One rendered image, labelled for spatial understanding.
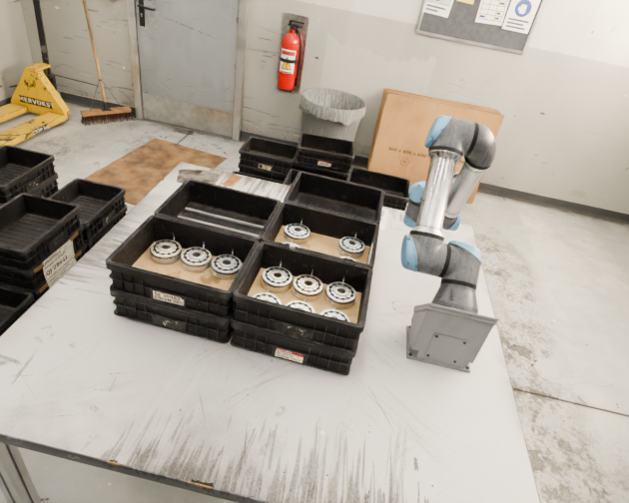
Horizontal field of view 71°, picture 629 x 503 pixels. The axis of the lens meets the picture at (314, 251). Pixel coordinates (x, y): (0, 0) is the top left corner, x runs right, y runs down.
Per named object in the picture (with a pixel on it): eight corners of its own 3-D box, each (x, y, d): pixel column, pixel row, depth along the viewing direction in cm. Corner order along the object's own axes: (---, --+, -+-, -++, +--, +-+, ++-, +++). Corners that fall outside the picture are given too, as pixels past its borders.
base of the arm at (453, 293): (464, 316, 156) (469, 289, 157) (485, 317, 141) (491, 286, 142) (423, 306, 154) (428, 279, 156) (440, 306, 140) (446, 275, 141)
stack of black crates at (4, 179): (22, 213, 274) (4, 144, 248) (69, 223, 272) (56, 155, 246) (-29, 249, 241) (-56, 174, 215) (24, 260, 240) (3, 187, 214)
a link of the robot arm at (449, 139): (445, 278, 144) (481, 117, 146) (400, 267, 144) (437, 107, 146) (435, 277, 156) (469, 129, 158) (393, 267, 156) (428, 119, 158)
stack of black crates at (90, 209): (85, 227, 272) (76, 177, 252) (132, 238, 271) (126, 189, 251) (41, 264, 239) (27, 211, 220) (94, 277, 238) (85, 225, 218)
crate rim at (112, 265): (260, 246, 155) (261, 240, 154) (230, 300, 131) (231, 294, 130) (152, 219, 158) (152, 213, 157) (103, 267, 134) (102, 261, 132)
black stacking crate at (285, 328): (364, 294, 158) (372, 269, 151) (354, 356, 134) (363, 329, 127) (258, 267, 161) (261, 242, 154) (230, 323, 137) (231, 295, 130)
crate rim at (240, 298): (371, 273, 152) (373, 267, 151) (362, 334, 128) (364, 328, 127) (260, 246, 155) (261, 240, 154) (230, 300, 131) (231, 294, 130)
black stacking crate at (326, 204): (377, 213, 207) (384, 192, 200) (372, 248, 183) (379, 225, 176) (296, 194, 209) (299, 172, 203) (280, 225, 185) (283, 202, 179)
